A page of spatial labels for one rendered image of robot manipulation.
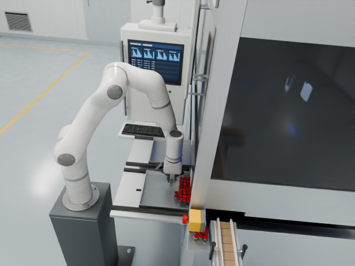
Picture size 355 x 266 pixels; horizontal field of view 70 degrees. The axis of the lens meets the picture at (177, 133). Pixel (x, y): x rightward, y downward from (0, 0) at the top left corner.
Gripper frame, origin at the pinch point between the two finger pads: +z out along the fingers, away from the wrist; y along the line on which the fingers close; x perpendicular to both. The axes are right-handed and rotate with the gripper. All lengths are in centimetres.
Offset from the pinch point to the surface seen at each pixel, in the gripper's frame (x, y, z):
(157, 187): 2.1, 7.8, 5.8
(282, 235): 25, -58, 8
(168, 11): -532, 46, 3
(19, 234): -13, 122, 94
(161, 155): -26.1, 8.3, 5.8
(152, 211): 20.5, 8.4, 4.1
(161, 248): -11, 4, 94
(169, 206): 15.1, 0.0, 5.8
